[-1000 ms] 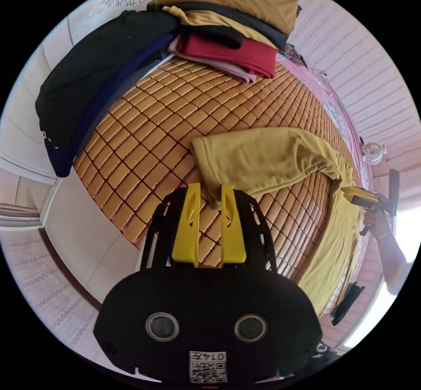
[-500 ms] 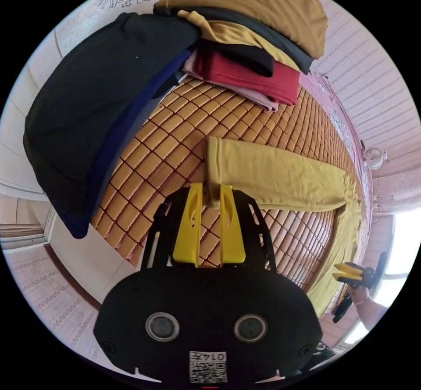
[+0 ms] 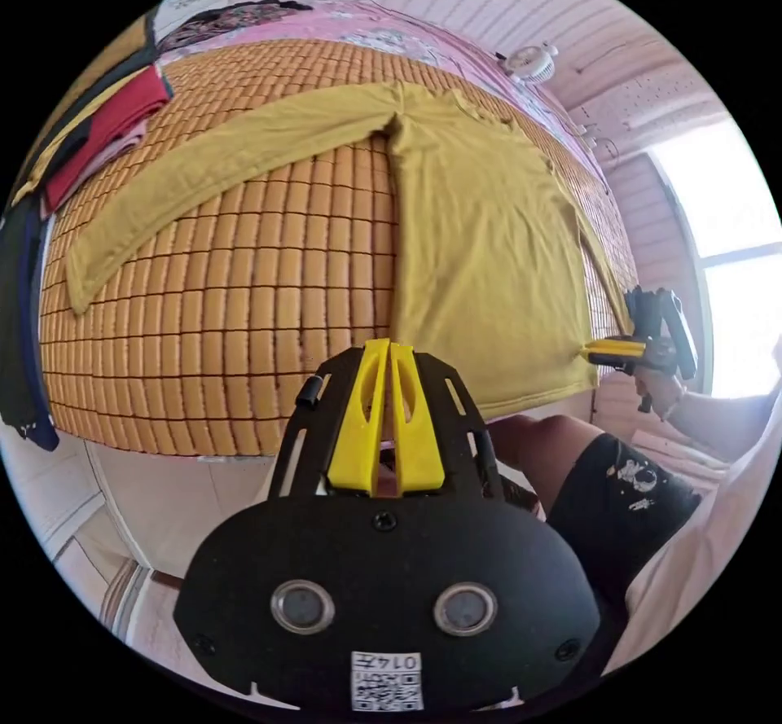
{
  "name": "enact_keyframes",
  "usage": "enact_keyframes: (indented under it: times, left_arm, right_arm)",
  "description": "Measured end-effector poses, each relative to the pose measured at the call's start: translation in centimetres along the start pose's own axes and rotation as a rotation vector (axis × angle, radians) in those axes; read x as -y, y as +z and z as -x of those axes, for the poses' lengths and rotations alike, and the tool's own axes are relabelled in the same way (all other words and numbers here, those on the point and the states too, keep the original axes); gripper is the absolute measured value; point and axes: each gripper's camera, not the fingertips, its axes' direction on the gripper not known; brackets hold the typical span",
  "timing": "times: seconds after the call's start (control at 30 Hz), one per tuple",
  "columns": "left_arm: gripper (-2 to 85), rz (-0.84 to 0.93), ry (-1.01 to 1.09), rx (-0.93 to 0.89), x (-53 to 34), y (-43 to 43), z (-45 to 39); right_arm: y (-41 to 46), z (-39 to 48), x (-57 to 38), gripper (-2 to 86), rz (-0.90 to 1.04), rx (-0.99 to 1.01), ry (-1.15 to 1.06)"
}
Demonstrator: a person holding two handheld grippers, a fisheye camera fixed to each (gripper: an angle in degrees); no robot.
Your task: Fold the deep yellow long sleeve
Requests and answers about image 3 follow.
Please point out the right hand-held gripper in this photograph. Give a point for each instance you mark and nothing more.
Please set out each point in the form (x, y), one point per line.
(650, 321)

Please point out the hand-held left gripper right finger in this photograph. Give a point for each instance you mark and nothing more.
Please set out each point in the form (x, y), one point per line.
(421, 437)

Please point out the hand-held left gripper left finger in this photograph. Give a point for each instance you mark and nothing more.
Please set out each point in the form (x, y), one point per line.
(351, 431)

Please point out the deep yellow long sleeve shirt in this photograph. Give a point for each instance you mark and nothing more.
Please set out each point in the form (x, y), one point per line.
(489, 235)

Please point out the person's right forearm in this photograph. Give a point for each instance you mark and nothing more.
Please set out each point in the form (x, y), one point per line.
(727, 421)

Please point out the person's right hand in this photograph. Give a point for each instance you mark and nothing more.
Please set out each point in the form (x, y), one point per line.
(657, 391)

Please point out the person's body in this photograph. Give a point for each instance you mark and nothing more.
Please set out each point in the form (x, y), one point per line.
(611, 504)

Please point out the bed with woven mat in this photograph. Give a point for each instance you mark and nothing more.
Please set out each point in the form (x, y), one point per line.
(244, 308)

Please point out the window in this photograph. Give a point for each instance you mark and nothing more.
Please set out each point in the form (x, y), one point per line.
(733, 235)

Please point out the white fan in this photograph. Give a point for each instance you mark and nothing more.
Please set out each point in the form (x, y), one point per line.
(533, 63)

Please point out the pile of clothes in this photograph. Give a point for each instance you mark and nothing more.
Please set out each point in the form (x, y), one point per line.
(104, 125)

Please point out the dark floral cloth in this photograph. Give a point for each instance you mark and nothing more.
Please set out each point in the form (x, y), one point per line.
(238, 18)

